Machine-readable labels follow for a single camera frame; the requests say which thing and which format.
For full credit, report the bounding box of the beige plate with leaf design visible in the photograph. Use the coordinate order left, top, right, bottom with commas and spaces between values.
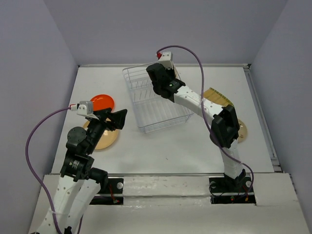
172, 62, 178, 78

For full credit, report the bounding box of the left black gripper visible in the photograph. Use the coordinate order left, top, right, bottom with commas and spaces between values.
86, 107, 128, 153

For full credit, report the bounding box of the yellow bamboo-pattern rectangular plate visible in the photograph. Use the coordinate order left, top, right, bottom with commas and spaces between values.
203, 87, 234, 106

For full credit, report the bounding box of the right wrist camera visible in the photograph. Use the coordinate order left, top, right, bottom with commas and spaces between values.
156, 52, 174, 70

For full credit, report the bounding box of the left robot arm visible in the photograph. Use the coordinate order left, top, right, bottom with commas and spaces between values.
35, 104, 128, 234

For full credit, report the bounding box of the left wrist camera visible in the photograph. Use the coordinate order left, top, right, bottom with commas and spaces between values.
77, 101, 94, 116

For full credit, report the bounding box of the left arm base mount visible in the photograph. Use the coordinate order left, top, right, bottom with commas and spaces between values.
90, 177, 124, 205

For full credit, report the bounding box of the tan round plate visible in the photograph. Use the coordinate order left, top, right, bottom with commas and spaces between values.
95, 130, 119, 150

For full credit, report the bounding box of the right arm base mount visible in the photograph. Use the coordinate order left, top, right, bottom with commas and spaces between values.
209, 177, 256, 205

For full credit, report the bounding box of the white wire dish rack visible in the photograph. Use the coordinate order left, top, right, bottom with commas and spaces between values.
122, 63, 193, 134

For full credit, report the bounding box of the orange translucent plate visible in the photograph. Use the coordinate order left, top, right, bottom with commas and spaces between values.
91, 94, 115, 111

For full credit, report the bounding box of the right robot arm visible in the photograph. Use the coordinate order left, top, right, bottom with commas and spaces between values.
146, 63, 248, 193

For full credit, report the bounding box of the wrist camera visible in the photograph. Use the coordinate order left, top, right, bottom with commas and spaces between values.
156, 52, 174, 70
77, 101, 94, 116

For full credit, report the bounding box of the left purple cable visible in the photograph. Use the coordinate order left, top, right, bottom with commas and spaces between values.
25, 104, 85, 234

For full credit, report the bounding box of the small cream plate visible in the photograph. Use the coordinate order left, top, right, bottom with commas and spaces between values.
238, 119, 248, 143

